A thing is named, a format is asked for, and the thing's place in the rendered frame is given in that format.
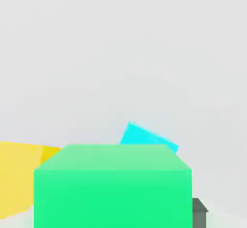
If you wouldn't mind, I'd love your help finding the large yellow box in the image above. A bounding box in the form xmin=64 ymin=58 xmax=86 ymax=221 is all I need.
xmin=0 ymin=141 xmax=63 ymax=220

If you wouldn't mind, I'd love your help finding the small green cube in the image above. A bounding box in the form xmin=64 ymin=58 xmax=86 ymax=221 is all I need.
xmin=33 ymin=143 xmax=193 ymax=228

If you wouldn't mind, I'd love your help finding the small cyan cube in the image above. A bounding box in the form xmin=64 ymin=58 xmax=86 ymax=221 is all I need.
xmin=120 ymin=120 xmax=180 ymax=154

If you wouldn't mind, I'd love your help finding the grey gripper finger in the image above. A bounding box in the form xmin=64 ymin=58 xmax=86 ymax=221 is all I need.
xmin=192 ymin=198 xmax=222 ymax=228

